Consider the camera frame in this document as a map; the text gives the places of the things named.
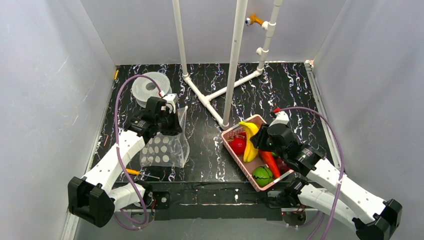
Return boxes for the white pvc pipe frame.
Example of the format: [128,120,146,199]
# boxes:
[171,0,284,131]

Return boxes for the clear dotted zip bag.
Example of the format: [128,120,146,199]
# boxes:
[139,106,190,168]

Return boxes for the orange toy carrot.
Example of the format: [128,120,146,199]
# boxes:
[258,150,281,178]

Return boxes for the orange wall hook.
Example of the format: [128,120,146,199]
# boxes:
[245,13,264,26]

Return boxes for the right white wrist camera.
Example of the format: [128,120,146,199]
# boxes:
[269,108,290,126]

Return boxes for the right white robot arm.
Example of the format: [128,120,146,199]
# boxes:
[249,123,403,240]

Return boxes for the red toy apple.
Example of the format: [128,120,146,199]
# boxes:
[229,137,247,155]

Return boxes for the yellow handled screwdriver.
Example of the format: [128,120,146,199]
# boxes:
[126,168,161,180]

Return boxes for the green striped toy watermelon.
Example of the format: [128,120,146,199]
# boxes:
[252,166,274,187]

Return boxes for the pink plastic basket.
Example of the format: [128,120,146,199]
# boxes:
[221,125,294,192]

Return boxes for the dark red toy fruit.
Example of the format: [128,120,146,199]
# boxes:
[274,157,290,175]

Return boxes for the red toy grapes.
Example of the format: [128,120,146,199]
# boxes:
[225,127,247,142]

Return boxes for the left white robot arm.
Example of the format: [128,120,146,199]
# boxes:
[67,93,183,228]

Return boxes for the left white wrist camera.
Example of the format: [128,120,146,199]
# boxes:
[163,93,179,113]

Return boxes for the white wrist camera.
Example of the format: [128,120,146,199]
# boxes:
[269,108,290,126]
[163,93,179,113]

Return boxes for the yellow toy banana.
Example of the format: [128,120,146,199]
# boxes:
[239,121,260,163]

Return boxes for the white filament spool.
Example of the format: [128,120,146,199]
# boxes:
[131,71,172,108]

